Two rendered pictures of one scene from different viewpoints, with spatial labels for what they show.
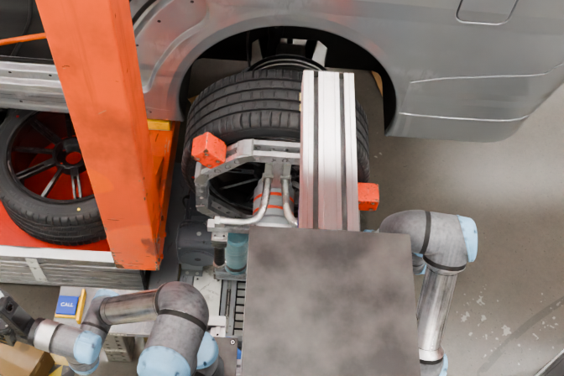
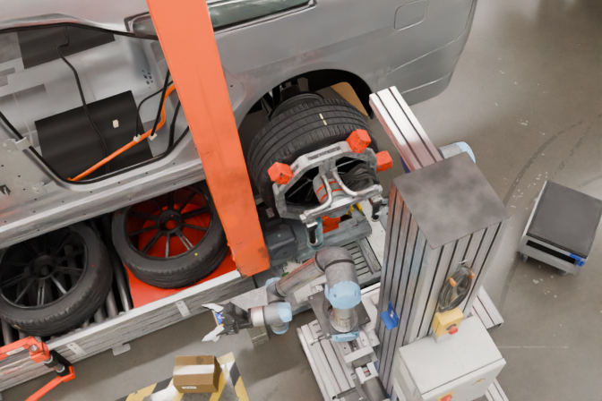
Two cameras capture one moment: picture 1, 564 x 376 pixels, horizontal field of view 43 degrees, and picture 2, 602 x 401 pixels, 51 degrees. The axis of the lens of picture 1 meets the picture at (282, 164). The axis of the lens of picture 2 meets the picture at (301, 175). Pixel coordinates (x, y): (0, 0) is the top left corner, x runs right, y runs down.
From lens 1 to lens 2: 0.87 m
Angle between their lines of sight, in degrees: 7
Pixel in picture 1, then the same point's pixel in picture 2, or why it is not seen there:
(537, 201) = (474, 122)
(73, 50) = (210, 141)
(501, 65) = (429, 46)
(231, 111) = (283, 143)
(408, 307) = (484, 183)
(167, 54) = not seen: hidden behind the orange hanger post
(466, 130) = (420, 94)
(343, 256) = (442, 174)
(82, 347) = (284, 311)
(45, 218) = (177, 269)
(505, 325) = not seen: hidden behind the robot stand
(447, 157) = not seen: hidden behind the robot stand
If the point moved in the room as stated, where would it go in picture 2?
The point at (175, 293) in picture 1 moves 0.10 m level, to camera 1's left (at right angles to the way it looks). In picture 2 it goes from (330, 251) to (304, 260)
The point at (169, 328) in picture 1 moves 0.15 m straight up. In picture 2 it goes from (339, 270) to (338, 252)
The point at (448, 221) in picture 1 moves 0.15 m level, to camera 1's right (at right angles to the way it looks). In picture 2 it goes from (451, 149) to (484, 139)
